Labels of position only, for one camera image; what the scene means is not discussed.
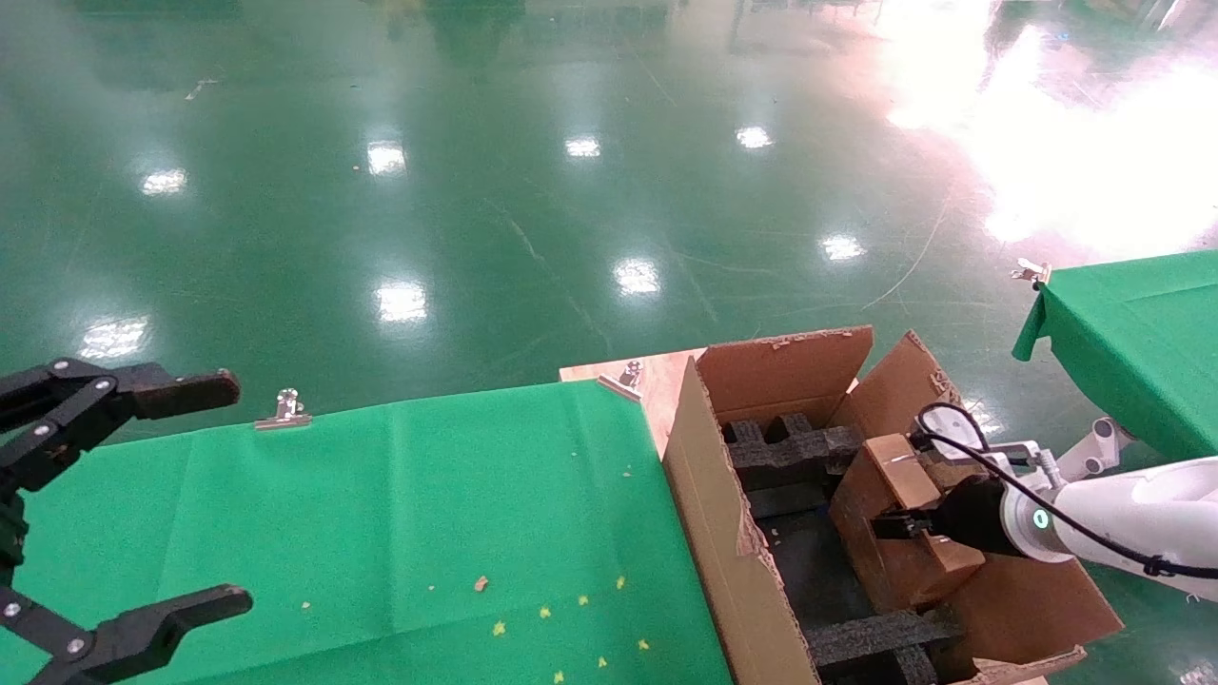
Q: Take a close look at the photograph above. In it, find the silver camera mounting bracket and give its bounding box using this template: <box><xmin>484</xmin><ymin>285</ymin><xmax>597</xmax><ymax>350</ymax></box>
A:
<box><xmin>980</xmin><ymin>440</ymin><xmax>1048</xmax><ymax>467</ymax></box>

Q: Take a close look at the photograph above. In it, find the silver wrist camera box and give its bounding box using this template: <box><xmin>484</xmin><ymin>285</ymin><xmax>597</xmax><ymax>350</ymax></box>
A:
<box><xmin>918</xmin><ymin>407</ymin><xmax>991</xmax><ymax>460</ymax></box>

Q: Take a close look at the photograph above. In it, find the green tablecloth with draped corner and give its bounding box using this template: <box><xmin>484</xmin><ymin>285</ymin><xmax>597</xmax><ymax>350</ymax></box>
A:
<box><xmin>1011</xmin><ymin>249</ymin><xmax>1218</xmax><ymax>462</ymax></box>

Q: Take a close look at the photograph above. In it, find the black camera cable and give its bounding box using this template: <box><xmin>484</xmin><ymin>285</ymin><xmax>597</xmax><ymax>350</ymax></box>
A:
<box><xmin>913</xmin><ymin>402</ymin><xmax>1218</xmax><ymax>579</ymax></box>

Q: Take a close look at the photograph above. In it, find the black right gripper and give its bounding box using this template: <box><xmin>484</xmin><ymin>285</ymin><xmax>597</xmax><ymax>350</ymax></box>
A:
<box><xmin>871</xmin><ymin>476</ymin><xmax>1010</xmax><ymax>558</ymax></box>

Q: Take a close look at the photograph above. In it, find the black foam insert block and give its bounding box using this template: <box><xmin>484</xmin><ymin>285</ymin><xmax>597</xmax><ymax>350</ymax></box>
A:
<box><xmin>718</xmin><ymin>411</ymin><xmax>865</xmax><ymax>493</ymax></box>

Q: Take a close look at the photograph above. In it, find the black foam insert strip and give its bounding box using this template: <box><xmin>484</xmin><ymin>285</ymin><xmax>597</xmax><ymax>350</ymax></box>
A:
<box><xmin>807</xmin><ymin>609</ymin><xmax>964</xmax><ymax>685</ymax></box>

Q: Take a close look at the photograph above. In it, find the white table leg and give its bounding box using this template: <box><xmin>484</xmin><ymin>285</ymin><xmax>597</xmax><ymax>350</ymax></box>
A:
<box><xmin>1047</xmin><ymin>417</ymin><xmax>1133</xmax><ymax>481</ymax></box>

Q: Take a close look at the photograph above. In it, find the small brown cardboard box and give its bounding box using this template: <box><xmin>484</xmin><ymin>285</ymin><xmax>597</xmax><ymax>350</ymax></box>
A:
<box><xmin>830</xmin><ymin>434</ymin><xmax>988</xmax><ymax>615</ymax></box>

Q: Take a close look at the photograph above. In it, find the large open cardboard carton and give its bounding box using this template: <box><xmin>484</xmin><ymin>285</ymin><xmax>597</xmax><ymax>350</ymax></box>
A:
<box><xmin>661</xmin><ymin>325</ymin><xmax>1124</xmax><ymax>685</ymax></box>

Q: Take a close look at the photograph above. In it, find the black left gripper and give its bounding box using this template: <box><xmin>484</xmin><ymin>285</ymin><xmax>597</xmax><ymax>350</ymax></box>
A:
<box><xmin>0</xmin><ymin>359</ymin><xmax>254</xmax><ymax>685</ymax></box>

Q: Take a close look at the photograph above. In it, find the large green tablecloth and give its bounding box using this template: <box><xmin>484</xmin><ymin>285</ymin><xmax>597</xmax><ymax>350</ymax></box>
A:
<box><xmin>0</xmin><ymin>379</ymin><xmax>734</xmax><ymax>685</ymax></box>

